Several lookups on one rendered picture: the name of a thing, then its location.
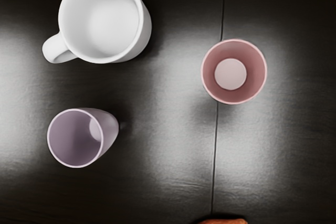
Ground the pink cup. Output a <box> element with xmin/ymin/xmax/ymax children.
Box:
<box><xmin>201</xmin><ymin>38</ymin><xmax>268</xmax><ymax>105</ymax></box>

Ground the purple cup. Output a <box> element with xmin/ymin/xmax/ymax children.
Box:
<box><xmin>46</xmin><ymin>107</ymin><xmax>120</xmax><ymax>169</ymax></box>

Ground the orange object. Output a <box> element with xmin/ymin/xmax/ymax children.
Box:
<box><xmin>197</xmin><ymin>217</ymin><xmax>247</xmax><ymax>224</ymax></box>

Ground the white mug with handle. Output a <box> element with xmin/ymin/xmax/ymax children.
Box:
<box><xmin>41</xmin><ymin>0</ymin><xmax>153</xmax><ymax>65</ymax></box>

